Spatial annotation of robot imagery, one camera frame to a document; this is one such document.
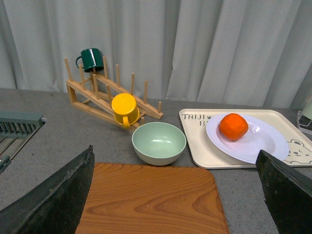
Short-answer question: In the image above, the orange mandarin fruit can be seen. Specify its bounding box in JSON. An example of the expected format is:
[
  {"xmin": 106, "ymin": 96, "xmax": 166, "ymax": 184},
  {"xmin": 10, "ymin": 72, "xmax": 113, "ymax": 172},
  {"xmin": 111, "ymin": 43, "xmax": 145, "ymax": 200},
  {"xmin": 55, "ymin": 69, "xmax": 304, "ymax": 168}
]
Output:
[{"xmin": 219, "ymin": 113, "xmax": 249, "ymax": 141}]

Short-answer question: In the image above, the white ridged plate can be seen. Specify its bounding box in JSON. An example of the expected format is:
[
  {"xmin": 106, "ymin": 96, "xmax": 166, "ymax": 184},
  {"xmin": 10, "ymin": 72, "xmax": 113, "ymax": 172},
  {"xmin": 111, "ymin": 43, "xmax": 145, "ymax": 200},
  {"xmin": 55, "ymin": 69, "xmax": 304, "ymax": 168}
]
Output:
[{"xmin": 206, "ymin": 113, "xmax": 289, "ymax": 164}]

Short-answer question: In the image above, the wooden peg drying rack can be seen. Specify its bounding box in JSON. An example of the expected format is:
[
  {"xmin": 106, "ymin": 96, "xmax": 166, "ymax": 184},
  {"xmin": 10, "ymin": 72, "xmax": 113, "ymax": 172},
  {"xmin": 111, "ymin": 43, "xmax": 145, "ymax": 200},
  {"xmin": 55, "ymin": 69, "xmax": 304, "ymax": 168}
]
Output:
[{"xmin": 64, "ymin": 56, "xmax": 163, "ymax": 130}]

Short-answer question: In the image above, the pale green cup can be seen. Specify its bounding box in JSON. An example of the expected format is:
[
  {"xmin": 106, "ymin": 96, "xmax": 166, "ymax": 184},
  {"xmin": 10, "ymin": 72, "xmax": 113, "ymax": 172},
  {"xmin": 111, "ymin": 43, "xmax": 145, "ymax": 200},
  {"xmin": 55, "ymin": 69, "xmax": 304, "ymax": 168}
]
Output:
[{"xmin": 302, "ymin": 96, "xmax": 312, "ymax": 120}]

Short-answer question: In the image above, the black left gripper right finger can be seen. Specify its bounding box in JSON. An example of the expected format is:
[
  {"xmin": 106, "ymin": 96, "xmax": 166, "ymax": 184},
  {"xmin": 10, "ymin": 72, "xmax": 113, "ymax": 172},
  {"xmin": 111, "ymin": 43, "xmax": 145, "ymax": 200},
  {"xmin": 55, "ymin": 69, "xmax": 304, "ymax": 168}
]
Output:
[{"xmin": 256, "ymin": 150, "xmax": 312, "ymax": 234}]

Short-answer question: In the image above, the cream bear tray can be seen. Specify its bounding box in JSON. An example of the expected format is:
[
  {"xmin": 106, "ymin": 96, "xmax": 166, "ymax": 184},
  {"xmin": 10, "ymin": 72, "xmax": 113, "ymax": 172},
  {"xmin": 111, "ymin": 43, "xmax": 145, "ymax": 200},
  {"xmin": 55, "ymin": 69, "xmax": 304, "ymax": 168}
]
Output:
[{"xmin": 179, "ymin": 109, "xmax": 312, "ymax": 169}]

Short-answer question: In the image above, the light green bowl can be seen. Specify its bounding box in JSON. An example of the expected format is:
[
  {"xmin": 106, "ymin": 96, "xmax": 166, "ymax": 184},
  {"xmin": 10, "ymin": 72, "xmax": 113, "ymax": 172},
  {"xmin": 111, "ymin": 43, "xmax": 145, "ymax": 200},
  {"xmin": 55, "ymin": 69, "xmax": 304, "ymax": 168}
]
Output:
[{"xmin": 132, "ymin": 122, "xmax": 187, "ymax": 166}]

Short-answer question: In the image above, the dark green mug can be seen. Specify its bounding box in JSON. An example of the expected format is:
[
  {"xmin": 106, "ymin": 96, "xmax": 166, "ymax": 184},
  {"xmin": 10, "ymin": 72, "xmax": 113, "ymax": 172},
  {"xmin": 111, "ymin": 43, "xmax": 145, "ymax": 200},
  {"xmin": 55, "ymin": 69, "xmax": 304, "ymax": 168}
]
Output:
[{"xmin": 76, "ymin": 48, "xmax": 104, "ymax": 73}]

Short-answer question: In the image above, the green dish drainer rack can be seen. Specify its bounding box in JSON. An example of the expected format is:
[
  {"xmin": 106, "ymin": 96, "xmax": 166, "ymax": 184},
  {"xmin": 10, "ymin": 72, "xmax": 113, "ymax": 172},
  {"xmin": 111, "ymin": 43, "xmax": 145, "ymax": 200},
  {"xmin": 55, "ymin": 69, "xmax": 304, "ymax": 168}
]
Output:
[{"xmin": 0, "ymin": 111, "xmax": 45, "ymax": 173}]

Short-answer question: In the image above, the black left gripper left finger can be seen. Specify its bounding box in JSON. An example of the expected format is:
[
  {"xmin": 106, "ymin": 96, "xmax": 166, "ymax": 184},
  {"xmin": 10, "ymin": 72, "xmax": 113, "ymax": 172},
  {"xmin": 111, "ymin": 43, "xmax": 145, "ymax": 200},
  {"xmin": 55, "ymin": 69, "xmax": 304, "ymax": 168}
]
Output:
[{"xmin": 0, "ymin": 146, "xmax": 95, "ymax": 234}]

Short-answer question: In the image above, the wooden cutting board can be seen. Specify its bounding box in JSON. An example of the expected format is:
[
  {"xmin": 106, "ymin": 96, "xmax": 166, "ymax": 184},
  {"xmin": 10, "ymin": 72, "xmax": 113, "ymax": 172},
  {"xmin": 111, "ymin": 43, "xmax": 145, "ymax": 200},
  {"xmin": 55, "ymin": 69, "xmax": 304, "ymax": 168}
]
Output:
[{"xmin": 76, "ymin": 163, "xmax": 230, "ymax": 234}]

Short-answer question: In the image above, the grey curtain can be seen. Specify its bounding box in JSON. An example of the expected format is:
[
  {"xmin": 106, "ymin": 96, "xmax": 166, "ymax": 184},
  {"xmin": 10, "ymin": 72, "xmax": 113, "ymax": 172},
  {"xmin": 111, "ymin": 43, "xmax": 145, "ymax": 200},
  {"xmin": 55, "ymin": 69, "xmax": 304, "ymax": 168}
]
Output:
[{"xmin": 0, "ymin": 0, "xmax": 312, "ymax": 109}]

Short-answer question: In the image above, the yellow mug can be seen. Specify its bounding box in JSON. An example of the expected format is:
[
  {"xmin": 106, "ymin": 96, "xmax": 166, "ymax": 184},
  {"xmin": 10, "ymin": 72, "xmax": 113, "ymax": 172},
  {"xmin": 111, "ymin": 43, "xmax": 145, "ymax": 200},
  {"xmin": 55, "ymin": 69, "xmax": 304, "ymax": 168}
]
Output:
[{"xmin": 111, "ymin": 93, "xmax": 140, "ymax": 129}]

